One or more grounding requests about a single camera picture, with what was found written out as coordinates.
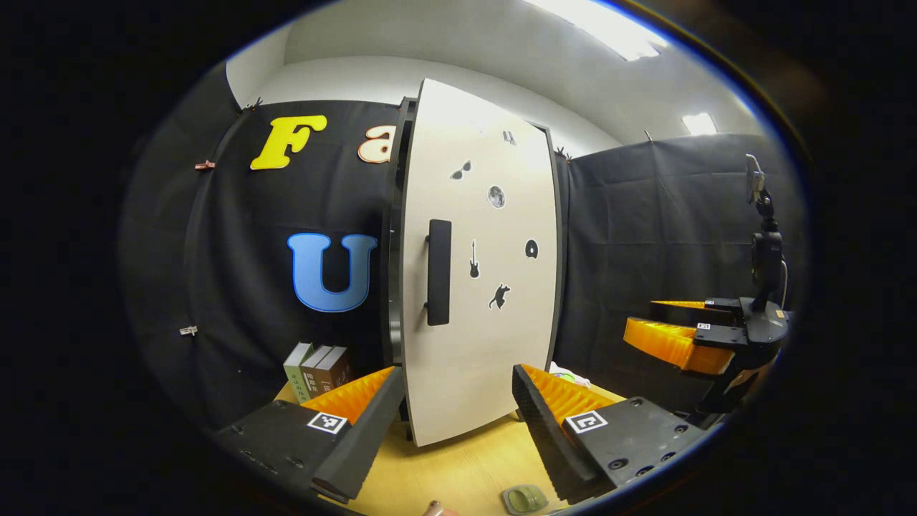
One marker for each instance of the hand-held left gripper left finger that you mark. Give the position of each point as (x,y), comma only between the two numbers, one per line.
(358,444)

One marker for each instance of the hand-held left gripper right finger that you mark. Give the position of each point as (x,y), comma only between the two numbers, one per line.
(551,437)

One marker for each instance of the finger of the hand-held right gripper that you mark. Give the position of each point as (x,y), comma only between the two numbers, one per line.
(673,345)
(695,314)

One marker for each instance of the olive green coaster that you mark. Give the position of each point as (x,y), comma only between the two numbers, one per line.
(525,499)

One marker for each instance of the beige cabinet door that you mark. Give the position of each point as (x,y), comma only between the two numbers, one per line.
(473,358)

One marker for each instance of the grey cabinet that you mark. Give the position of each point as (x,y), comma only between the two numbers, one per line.
(392,215)

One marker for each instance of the white and green toy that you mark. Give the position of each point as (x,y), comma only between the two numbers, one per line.
(567,374)

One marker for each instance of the green book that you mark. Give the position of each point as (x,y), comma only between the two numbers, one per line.
(296,373)

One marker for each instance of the small ceiling light panel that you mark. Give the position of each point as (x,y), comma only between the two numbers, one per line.
(699,124)

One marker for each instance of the black backdrop cloth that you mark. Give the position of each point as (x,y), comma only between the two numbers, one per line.
(236,287)

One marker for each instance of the white clip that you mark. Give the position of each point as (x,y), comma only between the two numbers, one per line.
(188,330)

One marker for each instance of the large ceiling light panel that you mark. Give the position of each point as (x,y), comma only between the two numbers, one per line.
(609,29)

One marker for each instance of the copper clip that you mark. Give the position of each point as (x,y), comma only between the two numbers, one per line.
(205,165)

